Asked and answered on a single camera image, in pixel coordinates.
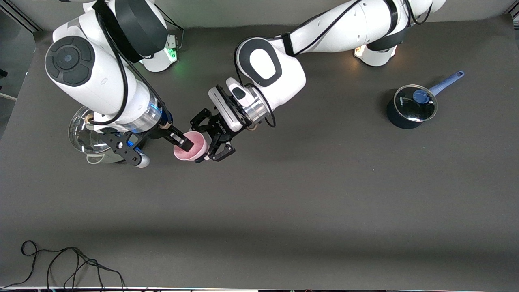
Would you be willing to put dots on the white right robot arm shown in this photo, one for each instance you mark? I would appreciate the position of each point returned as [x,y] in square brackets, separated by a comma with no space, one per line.
[101,81]

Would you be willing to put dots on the dark blue saucepan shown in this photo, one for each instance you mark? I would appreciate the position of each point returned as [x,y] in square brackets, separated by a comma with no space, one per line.
[399,119]

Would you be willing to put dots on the glass lid with grey knob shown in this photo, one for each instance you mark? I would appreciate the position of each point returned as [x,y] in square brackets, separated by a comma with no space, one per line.
[81,136]

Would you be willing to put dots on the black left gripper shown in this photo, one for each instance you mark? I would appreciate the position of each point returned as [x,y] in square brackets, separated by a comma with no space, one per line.
[222,127]

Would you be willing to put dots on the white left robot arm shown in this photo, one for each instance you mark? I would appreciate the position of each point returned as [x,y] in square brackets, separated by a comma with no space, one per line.
[284,77]

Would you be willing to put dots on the pink plastic cup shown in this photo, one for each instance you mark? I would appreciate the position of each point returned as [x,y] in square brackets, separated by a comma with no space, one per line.
[194,148]

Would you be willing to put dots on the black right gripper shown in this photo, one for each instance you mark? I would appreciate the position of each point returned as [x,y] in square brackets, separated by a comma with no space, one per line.
[173,134]

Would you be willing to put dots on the glass lid with blue knob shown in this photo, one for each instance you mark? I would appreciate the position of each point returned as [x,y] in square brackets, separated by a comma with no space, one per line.
[413,107]

